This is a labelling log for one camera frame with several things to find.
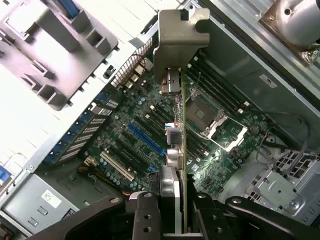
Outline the black and silver PC case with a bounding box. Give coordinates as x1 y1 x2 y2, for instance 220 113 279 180
0 0 320 237

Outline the black long expansion slot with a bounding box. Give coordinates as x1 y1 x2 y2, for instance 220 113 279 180
114 137 153 170
134 117 166 145
107 144 145 176

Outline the silver metal drive cage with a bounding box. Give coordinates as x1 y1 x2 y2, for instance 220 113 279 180
243 148 320 227

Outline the blue long expansion slot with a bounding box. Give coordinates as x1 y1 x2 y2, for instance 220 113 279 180
126 123 168 158

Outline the black short expansion slot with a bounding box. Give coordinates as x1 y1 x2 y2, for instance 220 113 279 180
121 131 134 143

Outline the metal socket cover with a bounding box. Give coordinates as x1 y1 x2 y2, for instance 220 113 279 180
202 117 249 153

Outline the black RAM slot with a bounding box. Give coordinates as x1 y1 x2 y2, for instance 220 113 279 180
185 67 239 115
194 56 249 105
191 60 245 109
188 64 242 112

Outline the green motherboard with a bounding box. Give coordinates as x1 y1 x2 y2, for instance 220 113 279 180
82 57 276 201

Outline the white expansion slot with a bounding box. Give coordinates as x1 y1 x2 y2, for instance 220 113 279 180
99 149 135 182

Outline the blue case latch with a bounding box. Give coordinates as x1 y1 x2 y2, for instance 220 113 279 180
0 166 13 187

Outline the CPU socket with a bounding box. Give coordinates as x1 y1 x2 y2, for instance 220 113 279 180
186 96 226 133

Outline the blue slot retention clip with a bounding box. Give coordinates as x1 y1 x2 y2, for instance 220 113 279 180
45 151 60 164
82 111 96 125
96 92 109 106
70 124 85 138
57 139 72 153

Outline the blue plastic disk bracket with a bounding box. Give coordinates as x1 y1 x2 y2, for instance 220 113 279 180
65 0 81 19

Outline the silver power supply box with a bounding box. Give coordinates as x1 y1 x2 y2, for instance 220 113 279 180
0 172 81 237

